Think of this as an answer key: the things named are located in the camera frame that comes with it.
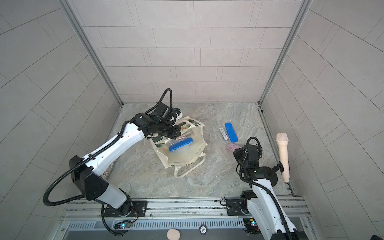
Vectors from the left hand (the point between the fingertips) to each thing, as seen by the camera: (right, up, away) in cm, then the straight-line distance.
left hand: (184, 133), depth 76 cm
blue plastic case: (+30, -3, +23) cm, 38 cm away
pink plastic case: (+27, -10, +11) cm, 31 cm away
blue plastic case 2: (-2, -8, +13) cm, 15 cm away
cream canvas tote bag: (0, -11, +11) cm, 16 cm away
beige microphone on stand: (+43, -1, -14) cm, 45 cm away
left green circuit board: (-25, -40, -11) cm, 48 cm away
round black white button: (+10, -42, -10) cm, 44 cm away
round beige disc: (-4, -42, -12) cm, 44 cm away
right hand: (+27, -9, +8) cm, 30 cm away
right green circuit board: (+32, -41, -8) cm, 53 cm away
